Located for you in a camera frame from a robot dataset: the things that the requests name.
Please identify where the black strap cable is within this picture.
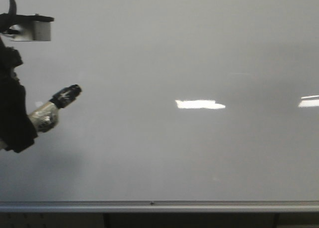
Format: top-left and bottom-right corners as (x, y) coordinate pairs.
(0, 0), (17, 15)

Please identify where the aluminium whiteboard bottom frame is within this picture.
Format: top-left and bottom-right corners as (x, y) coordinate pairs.
(0, 201), (319, 213)

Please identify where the grey perforated panel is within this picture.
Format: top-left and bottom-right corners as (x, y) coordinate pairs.
(0, 213), (105, 228)

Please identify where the black fabric-covered gripper body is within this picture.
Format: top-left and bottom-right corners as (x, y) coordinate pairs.
(0, 41), (37, 153)

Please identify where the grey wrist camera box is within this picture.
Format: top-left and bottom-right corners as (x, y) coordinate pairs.
(0, 13), (54, 42)

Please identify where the taped black marker pen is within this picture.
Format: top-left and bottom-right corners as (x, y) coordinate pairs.
(28, 84), (82, 133)

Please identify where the white whiteboard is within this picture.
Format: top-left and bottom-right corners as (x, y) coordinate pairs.
(0, 0), (319, 201)

